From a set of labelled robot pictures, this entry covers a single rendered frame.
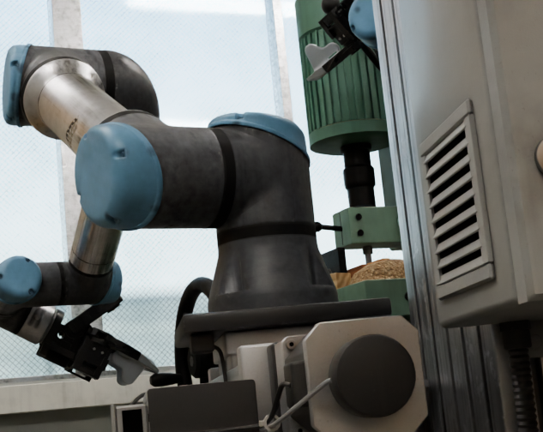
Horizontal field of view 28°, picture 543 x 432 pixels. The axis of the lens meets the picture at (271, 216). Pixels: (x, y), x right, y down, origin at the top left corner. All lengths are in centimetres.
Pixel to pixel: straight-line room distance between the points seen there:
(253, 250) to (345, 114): 85
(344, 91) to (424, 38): 115
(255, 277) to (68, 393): 192
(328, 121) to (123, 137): 91
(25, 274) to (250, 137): 67
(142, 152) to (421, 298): 33
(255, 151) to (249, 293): 16
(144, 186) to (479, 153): 49
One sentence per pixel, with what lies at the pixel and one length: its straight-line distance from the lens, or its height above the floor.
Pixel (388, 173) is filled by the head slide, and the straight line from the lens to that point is 214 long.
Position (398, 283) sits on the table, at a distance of 173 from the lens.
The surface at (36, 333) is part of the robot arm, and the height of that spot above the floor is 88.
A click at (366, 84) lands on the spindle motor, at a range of 203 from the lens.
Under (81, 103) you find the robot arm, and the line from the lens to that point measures 137.
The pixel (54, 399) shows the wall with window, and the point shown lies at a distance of 305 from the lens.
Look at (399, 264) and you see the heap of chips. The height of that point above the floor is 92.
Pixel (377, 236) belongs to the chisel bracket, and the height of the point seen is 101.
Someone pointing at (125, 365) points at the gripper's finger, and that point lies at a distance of 194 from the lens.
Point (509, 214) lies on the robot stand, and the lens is 71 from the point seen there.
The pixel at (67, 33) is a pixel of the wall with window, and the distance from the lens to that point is 339.
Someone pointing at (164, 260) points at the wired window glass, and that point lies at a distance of 331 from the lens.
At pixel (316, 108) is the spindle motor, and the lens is 204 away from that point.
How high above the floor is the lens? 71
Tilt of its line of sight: 10 degrees up
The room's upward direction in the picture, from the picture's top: 6 degrees counter-clockwise
